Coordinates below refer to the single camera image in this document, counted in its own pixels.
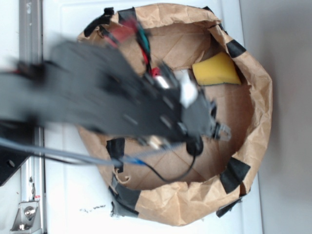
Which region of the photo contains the brown paper bag bin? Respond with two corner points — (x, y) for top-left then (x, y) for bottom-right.
(60, 3), (273, 227)

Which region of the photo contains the yellow sponge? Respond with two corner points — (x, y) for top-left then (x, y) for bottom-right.
(192, 52), (241, 86)

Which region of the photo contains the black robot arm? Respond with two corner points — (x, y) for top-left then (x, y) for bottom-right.
(0, 41), (231, 142)

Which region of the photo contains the metal corner bracket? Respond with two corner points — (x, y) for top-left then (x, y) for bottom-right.
(10, 201), (41, 234)

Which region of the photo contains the thin black cable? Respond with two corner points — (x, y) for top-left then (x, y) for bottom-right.
(29, 136), (204, 182)

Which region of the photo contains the aluminium rail profile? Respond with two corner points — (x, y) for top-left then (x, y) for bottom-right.
(19, 0), (47, 234)

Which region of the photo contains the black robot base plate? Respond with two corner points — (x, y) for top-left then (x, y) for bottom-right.
(0, 124), (30, 187)

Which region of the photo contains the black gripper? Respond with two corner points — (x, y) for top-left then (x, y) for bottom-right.
(158, 62), (232, 143)

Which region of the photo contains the grey cable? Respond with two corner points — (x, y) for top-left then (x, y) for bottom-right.
(0, 137), (181, 169)

